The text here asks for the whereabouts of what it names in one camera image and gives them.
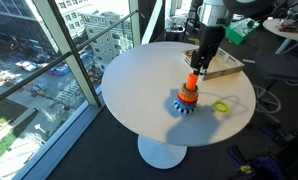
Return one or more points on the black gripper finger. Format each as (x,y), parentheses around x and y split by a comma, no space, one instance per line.
(195,67)
(206,67)

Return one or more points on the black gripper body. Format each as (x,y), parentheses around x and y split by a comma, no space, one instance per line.
(209,43)

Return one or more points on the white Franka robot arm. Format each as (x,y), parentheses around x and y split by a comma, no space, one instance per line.
(214,13)

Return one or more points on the wooden tray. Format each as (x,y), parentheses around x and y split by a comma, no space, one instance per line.
(222,65)

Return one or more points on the black round bin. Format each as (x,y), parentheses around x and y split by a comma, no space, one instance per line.
(175,33)

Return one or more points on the small round white table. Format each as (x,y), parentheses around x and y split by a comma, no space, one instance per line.
(272,26)

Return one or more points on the black office chair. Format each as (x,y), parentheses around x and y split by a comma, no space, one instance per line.
(282,66)

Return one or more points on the dark items on small table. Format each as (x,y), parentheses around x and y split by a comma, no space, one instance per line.
(290,26)

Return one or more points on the yellow and black clamp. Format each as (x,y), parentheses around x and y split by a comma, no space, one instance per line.
(246,169)

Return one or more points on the black equipment case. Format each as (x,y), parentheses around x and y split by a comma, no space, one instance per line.
(295,156)

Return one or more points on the orange stacker post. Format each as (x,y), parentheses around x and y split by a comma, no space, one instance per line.
(191,81)

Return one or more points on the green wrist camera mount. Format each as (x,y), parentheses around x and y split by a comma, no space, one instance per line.
(239,31)

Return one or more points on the white table pedestal base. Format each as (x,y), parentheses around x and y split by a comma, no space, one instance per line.
(160,155)

